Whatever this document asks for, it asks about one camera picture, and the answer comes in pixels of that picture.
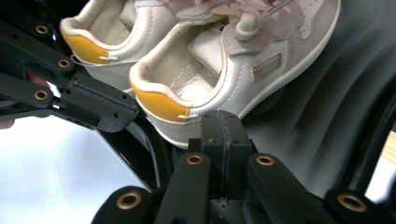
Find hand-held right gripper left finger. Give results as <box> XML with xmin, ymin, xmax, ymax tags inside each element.
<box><xmin>188</xmin><ymin>109</ymin><xmax>226</xmax><ymax>200</ymax></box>

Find white grey sneaker yellow heel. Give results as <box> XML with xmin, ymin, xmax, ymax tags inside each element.
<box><xmin>59</xmin><ymin>0</ymin><xmax>200</xmax><ymax>98</ymax></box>
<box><xmin>128</xmin><ymin>0</ymin><xmax>342</xmax><ymax>150</ymax></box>

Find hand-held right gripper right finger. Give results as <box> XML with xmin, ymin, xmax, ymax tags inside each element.
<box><xmin>224</xmin><ymin>111</ymin><xmax>259</xmax><ymax>201</ymax></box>

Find light wooden board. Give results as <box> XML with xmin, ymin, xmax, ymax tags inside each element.
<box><xmin>380</xmin><ymin>130</ymin><xmax>396</xmax><ymax>166</ymax></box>

